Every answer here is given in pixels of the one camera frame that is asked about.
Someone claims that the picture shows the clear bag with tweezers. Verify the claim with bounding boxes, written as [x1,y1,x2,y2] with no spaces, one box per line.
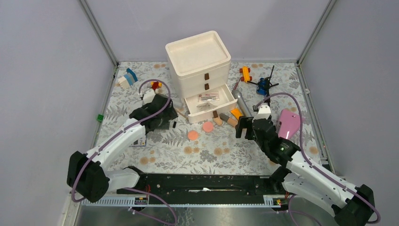
[197,102,217,111]

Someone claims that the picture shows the false eyelash box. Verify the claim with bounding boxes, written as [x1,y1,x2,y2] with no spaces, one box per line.
[198,92,220,103]

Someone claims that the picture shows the white drawer organizer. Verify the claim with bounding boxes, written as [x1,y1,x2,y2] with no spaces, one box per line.
[165,31,237,123]

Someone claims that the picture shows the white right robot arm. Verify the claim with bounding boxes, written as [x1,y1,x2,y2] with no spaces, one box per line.
[236,117,375,226]

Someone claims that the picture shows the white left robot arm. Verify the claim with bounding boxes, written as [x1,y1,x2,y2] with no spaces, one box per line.
[66,94,178,202]

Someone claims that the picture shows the gold thin makeup pencil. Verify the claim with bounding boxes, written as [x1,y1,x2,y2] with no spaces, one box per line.
[177,111,188,120]

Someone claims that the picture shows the beige makeup sponge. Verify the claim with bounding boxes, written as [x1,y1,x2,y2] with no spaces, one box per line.
[213,116,223,126]

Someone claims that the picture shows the orange round makeup puff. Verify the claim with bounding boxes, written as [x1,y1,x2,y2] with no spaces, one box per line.
[187,130,199,141]

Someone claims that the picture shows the pink round makeup puff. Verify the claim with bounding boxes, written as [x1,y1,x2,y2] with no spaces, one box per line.
[202,121,214,133]

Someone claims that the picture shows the orange white cream tube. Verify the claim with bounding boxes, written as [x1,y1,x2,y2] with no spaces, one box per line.
[230,108,243,120]

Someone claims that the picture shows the silver toy microphone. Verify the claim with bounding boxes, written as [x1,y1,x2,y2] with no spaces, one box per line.
[232,89,252,117]

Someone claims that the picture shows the beige foundation bottle grey cap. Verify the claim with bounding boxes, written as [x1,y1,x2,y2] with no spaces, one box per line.
[219,113,238,127]

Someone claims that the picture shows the pink plastic scoop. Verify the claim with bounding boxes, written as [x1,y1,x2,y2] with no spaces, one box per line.
[277,109,302,140]

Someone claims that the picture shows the blue toy brick car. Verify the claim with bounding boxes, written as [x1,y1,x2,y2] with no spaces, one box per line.
[256,78,268,96]

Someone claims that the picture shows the red green white brick toy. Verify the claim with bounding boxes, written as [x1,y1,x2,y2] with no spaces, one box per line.
[151,81,162,91]

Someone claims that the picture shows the yellow red toy brick car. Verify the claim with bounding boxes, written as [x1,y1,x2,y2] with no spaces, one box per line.
[239,66,252,83]

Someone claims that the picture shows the blue white stacked bricks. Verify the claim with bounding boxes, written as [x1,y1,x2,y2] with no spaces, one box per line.
[117,68,138,89]

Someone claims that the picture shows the green small cube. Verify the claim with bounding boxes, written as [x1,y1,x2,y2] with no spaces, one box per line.
[96,114,104,122]

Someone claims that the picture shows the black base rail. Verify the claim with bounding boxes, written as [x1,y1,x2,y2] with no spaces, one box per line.
[117,172,291,207]

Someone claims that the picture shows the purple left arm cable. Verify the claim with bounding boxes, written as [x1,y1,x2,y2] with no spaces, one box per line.
[71,79,178,226]

